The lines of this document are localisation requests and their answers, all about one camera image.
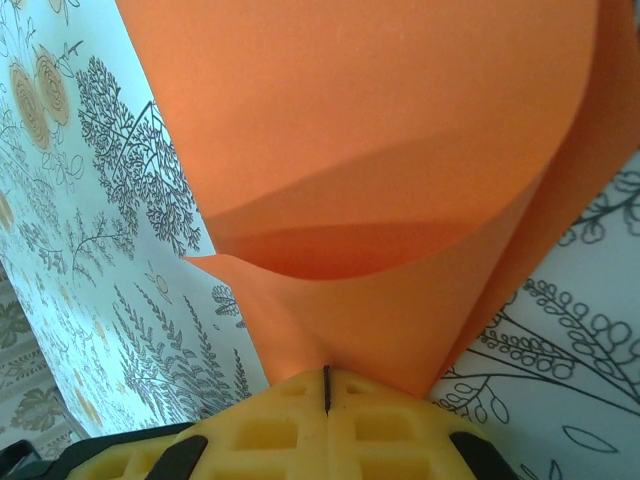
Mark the floral patterned table cover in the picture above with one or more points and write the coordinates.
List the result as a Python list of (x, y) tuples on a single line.
[(100, 250)]

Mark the orange square paper sheet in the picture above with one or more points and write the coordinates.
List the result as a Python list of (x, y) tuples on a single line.
[(350, 125)]

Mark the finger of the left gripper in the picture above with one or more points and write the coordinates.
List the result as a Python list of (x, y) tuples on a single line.
[(260, 445), (390, 445)]

